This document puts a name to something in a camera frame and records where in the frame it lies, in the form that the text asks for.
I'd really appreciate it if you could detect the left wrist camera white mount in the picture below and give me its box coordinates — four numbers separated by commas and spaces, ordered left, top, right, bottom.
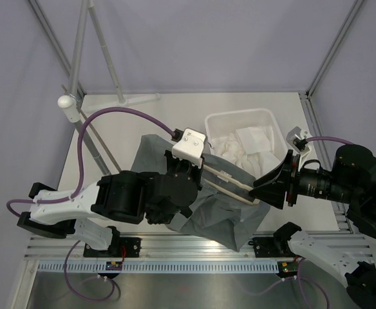
171, 128, 207, 169

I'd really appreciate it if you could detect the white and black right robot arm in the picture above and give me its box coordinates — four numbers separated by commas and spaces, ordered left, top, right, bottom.
249, 144, 376, 308

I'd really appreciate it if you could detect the white shirt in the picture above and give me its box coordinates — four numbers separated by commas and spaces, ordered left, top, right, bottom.
211, 126, 280, 179

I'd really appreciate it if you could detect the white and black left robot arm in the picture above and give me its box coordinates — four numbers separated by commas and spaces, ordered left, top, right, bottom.
17, 151, 203, 258

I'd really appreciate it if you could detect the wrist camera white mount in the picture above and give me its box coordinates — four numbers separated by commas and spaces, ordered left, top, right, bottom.
171, 128, 207, 169
286, 126, 312, 167

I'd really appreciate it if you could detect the white plastic basket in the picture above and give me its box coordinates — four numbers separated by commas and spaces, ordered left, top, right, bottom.
205, 108, 288, 178

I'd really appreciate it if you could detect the grey clothes rack stand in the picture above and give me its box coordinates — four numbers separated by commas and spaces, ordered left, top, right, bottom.
57, 1, 161, 175

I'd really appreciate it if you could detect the white slotted cable duct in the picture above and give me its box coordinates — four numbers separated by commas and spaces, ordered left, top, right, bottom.
37, 259, 279, 274

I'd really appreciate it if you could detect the aluminium frame post left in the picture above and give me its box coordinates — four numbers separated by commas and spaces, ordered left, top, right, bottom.
26, 0, 75, 75

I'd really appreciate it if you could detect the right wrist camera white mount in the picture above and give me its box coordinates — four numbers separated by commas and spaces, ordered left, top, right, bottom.
286, 126, 312, 167

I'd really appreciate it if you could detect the aluminium frame post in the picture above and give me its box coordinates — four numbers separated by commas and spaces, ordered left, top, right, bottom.
305, 0, 367, 99
26, 0, 75, 75

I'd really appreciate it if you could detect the beige clothes hanger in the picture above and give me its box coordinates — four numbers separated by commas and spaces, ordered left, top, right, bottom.
202, 140, 260, 207

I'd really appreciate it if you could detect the grey clothes hanger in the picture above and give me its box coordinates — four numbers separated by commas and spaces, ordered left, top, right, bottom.
75, 98, 121, 172

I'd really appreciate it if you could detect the aluminium mounting rail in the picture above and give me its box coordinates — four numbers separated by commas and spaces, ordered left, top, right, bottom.
24, 233, 371, 260

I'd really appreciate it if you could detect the aluminium frame post right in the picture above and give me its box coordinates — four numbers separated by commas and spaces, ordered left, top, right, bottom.
305, 0, 367, 99

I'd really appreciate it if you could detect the grey-green shirt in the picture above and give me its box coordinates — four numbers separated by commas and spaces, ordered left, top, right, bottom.
131, 135, 270, 252

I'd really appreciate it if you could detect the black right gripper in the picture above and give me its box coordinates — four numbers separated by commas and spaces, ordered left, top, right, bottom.
249, 147, 358, 207

